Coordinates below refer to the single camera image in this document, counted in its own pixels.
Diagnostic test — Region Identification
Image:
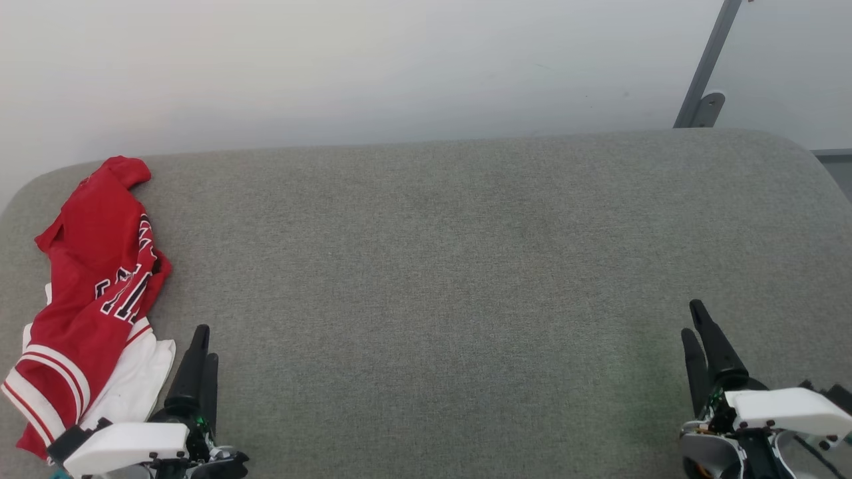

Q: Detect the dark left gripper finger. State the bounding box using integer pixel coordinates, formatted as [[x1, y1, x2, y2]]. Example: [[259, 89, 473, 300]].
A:
[[164, 325, 210, 413], [200, 353, 219, 433]]

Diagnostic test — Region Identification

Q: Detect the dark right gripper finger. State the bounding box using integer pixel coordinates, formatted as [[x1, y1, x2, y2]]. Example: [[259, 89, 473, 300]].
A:
[[690, 299, 749, 392], [681, 328, 712, 418]]

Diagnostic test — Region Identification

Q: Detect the red and white basketball jersey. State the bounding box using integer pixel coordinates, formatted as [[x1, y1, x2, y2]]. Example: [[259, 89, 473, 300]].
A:
[[0, 156, 177, 460]]

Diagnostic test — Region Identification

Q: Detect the grey metal post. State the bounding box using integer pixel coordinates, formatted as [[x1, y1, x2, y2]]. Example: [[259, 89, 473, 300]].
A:
[[674, 0, 743, 128]]

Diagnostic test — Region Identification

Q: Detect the grey metal post bracket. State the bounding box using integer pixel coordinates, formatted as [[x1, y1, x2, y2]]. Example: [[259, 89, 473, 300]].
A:
[[689, 92, 726, 128]]

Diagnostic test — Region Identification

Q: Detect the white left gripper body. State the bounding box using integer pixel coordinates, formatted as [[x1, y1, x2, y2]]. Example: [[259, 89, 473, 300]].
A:
[[63, 407, 249, 479]]

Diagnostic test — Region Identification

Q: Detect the dark grey baseboard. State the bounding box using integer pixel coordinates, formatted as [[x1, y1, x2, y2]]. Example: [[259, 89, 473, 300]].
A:
[[812, 149, 852, 200]]

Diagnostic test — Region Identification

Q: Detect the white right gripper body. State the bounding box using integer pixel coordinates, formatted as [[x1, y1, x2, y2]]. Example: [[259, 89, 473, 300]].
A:
[[702, 378, 852, 438]]

